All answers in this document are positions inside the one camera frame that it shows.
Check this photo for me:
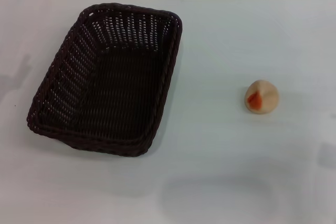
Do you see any dark brown woven basket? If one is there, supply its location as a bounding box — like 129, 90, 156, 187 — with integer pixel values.
26, 2, 183, 156

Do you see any peach shaped steamed bun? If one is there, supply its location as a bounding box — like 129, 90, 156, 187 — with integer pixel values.
244, 79, 280, 115

